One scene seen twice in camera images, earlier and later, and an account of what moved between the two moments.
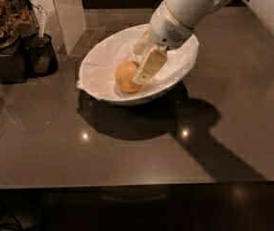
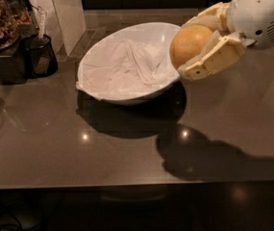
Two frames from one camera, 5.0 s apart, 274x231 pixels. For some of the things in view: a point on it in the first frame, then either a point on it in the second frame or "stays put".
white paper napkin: [96, 80] stays put
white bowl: [97, 75] stays put
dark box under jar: [9, 68] stays put
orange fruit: [124, 73] → [187, 44]
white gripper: [165, 27] → [259, 14]
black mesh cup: [39, 57] stays put
